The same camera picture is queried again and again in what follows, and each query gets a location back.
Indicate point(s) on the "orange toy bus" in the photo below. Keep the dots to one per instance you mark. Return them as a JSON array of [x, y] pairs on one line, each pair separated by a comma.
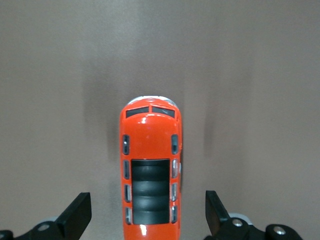
[[150, 135]]

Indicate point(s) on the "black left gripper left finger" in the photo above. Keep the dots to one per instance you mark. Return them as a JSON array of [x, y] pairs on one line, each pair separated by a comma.
[[72, 220]]

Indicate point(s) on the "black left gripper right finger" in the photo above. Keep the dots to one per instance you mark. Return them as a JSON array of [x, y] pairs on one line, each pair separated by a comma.
[[220, 222]]

